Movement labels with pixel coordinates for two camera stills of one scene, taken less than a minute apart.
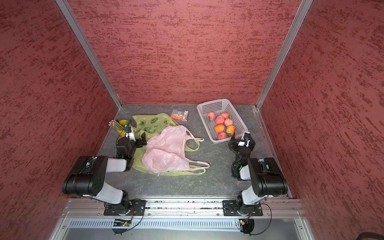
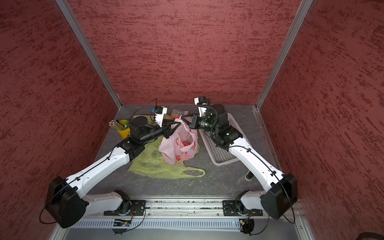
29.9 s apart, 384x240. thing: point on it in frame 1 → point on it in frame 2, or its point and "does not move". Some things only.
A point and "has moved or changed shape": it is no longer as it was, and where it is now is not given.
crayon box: (180, 114) does not move
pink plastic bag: (166, 152) has moved or changed shape
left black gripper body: (138, 143) → (157, 132)
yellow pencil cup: (120, 126) does not move
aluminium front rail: (93, 207) does not move
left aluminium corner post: (90, 52) does not move
